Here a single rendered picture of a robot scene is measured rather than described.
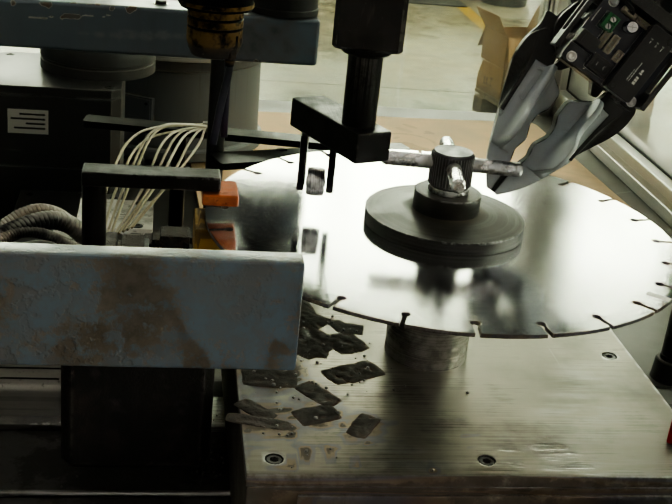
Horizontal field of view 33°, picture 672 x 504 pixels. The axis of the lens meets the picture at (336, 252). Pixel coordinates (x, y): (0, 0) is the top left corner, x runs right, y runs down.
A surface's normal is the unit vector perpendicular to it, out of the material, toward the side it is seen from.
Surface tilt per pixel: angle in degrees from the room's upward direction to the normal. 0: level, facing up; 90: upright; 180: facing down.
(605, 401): 0
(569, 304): 0
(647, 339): 0
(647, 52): 78
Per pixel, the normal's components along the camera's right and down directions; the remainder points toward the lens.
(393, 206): 0.00, -0.92
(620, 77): -0.04, 0.19
